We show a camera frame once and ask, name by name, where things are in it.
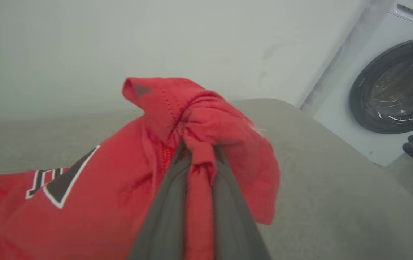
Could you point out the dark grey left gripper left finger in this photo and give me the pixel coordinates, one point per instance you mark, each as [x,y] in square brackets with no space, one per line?
[165,216]

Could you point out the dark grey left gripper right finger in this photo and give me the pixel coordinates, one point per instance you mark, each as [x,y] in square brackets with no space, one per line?
[231,224]

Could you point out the red garment with white trim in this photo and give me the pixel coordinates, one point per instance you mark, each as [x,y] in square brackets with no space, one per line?
[112,202]

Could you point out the dark round washing machine door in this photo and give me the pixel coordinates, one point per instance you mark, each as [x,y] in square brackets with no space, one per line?
[398,90]

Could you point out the white washing machine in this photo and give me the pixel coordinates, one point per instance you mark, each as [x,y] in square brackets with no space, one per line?
[340,112]

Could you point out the grey fabric sofa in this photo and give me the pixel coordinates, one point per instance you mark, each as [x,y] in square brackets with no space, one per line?
[336,202]

